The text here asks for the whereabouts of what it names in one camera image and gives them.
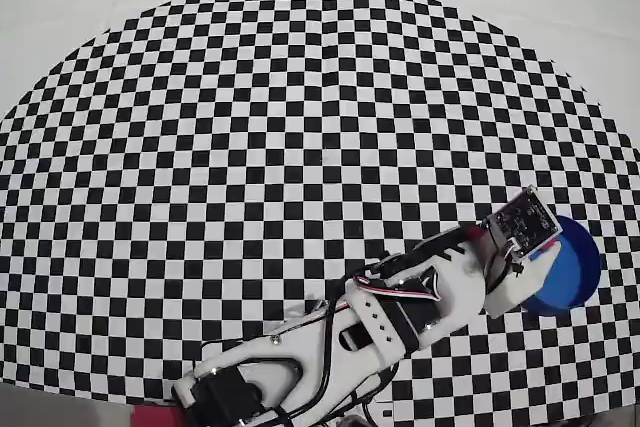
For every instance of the blue round box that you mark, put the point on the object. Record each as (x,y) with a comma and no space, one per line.
(575,267)

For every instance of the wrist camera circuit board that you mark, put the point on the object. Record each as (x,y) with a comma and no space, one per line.
(522,222)

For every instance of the black white checkerboard mat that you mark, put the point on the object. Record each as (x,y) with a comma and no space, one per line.
(150,147)

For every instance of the red flat object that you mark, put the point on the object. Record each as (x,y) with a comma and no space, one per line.
(155,418)

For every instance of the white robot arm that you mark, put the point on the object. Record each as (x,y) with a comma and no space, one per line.
(300,339)

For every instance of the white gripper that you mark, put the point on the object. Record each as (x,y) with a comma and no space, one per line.
(531,281)

